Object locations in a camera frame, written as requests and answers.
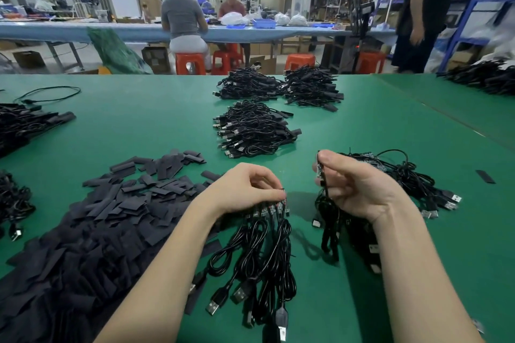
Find person's left hand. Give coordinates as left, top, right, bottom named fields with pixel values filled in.
left=200, top=162, right=287, bottom=222

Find person's right hand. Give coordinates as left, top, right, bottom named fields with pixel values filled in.
left=312, top=149, right=410, bottom=228

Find bundle of black USB cables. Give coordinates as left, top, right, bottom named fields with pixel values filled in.
left=188, top=188, right=299, bottom=343

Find black USB cable with board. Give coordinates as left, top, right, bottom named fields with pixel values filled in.
left=312, top=150, right=343, bottom=264

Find person's left forearm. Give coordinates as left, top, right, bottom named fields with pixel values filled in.
left=94, top=193, right=227, bottom=343

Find person's right forearm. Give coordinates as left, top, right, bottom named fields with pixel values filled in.
left=372, top=194, right=486, bottom=343

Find red plastic stool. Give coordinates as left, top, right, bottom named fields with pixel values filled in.
left=356, top=51, right=387, bottom=74
left=284, top=54, right=317, bottom=72
left=175, top=52, right=207, bottom=76
left=212, top=43, right=244, bottom=76

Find cardboard box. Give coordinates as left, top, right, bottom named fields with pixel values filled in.
left=141, top=46, right=172, bottom=74
left=249, top=55, right=278, bottom=75
left=12, top=50, right=43, bottom=70

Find black machine on stand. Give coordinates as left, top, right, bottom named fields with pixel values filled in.
left=348, top=0, right=377, bottom=74

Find pile of black sleeve pieces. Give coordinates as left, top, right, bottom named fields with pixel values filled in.
left=0, top=149, right=223, bottom=343

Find green mesh bag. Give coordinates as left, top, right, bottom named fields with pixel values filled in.
left=87, top=28, right=154, bottom=75

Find blue metal shelf rack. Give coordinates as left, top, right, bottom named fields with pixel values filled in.
left=438, top=0, right=515, bottom=74

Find long blue work table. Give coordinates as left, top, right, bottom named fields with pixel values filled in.
left=0, top=20, right=397, bottom=45

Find heap of black USB cables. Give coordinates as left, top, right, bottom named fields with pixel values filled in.
left=0, top=170, right=37, bottom=243
left=212, top=66, right=283, bottom=101
left=342, top=148, right=463, bottom=275
left=0, top=103, right=77, bottom=159
left=212, top=99, right=303, bottom=161
left=438, top=57, right=515, bottom=96
left=282, top=65, right=345, bottom=113

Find single loose black cable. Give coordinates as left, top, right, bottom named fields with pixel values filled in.
left=14, top=86, right=82, bottom=106

